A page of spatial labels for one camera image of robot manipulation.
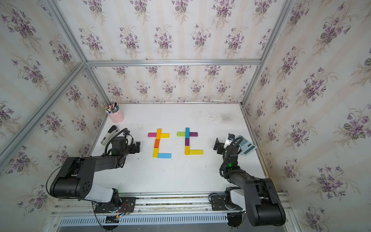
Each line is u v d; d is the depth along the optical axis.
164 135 1.01
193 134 1.01
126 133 0.80
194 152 0.93
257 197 0.44
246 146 0.93
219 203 0.73
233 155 0.65
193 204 0.75
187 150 0.93
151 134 1.01
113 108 1.04
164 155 0.91
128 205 0.72
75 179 0.44
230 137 0.75
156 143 0.96
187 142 0.96
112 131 0.98
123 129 0.73
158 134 1.01
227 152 0.68
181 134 1.01
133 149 0.85
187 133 1.01
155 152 0.93
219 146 0.80
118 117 1.02
